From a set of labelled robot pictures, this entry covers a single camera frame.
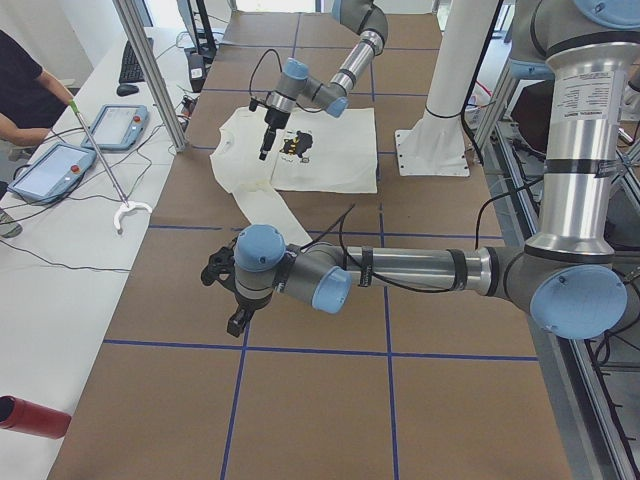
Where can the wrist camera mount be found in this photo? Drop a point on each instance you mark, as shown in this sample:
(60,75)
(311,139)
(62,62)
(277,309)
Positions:
(256,102)
(221,267)

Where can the black power adapter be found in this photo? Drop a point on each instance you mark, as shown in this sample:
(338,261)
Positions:
(197,71)

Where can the black computer mouse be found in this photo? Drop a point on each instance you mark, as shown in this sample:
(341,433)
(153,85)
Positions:
(124,89)

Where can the red cylinder bottle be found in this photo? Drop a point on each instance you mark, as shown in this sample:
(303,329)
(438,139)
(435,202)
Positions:
(23,416)

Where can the cream long-sleeve cat shirt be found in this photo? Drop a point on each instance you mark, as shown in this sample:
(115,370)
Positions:
(315,152)

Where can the near teach pendant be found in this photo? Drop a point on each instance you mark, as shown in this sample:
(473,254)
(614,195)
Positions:
(54,173)

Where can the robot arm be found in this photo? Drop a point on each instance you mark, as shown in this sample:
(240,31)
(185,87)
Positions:
(365,19)
(562,276)

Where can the black keyboard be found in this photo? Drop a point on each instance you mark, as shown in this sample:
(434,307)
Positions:
(131,70)

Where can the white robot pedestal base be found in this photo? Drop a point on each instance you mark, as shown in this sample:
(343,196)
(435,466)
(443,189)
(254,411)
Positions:
(435,145)

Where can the far teach pendant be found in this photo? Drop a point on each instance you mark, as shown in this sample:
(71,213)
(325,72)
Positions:
(118,127)

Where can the teach pendant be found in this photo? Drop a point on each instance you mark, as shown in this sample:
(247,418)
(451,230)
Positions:
(118,127)
(54,173)

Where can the seated person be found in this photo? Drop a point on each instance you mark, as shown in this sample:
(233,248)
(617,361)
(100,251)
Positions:
(32,99)

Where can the aluminium frame post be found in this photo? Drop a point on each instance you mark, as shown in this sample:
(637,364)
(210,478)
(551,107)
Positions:
(133,27)

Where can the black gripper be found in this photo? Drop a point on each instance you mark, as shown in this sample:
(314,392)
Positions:
(245,302)
(274,119)

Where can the white reacher grabber stick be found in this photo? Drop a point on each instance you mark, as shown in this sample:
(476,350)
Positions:
(126,205)

